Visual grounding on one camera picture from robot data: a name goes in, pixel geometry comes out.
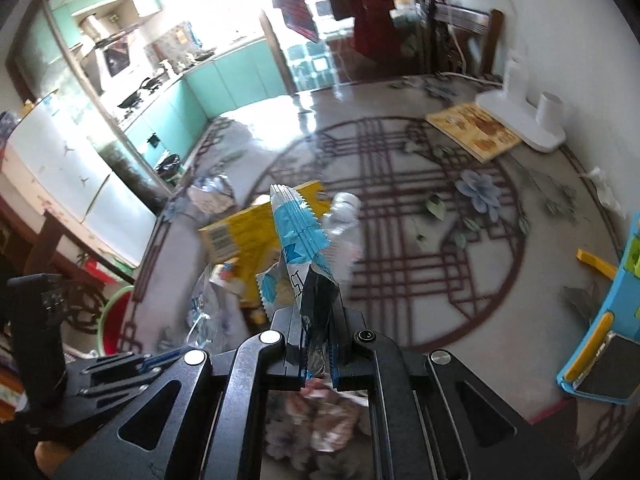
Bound paper wad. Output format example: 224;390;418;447
260;378;374;480

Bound blue white snack bag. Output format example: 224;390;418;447
256;184;349;388

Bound yellow iced tea carton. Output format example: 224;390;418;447
200;180;329;304

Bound grey paper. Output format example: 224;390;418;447
186;174;236;216

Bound red green-rimmed trash bin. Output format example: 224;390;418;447
96;285;134;356

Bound teal kitchen cabinets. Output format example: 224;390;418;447
120;38;286;168

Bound clear plastic wrap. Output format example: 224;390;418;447
184;264;250;356

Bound clear plastic bottle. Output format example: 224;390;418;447
321;192;362;286

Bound white refrigerator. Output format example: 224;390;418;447
1;93;155;268

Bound blue yellow box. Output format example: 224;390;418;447
556;214;639;405

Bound yellow picture book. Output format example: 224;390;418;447
426;102;522;162

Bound yellow stick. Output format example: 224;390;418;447
576;249;617;281

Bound white plastic rack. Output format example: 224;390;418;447
475;54;566;153

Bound wooden chair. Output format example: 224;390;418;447
421;0;504;77

